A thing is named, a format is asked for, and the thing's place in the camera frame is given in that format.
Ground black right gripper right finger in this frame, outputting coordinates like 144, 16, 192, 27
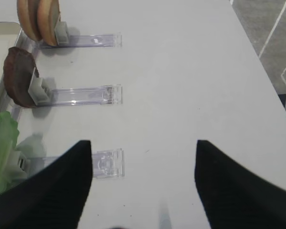
194, 140, 286, 229

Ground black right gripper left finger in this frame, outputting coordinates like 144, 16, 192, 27
0, 140, 93, 229

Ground clear holder lettuce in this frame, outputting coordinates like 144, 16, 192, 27
17, 148, 125, 179

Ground green lettuce leaf upright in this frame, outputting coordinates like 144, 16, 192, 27
0, 111, 19, 193

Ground brown meat patty upright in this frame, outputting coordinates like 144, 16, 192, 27
3, 47, 39, 108

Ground clear holder patty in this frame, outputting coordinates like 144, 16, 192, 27
28, 68, 123, 107

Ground clear holder right buns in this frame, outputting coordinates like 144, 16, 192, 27
38, 21, 123, 49

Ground bun half right inner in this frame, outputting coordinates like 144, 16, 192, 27
37, 0, 60, 46

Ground bun half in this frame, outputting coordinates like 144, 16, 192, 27
37, 0, 60, 46
17, 0, 42, 42

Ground bun half right outer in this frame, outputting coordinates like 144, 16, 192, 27
17, 0, 42, 42

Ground clear rail right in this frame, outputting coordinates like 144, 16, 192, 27
0, 31, 39, 148

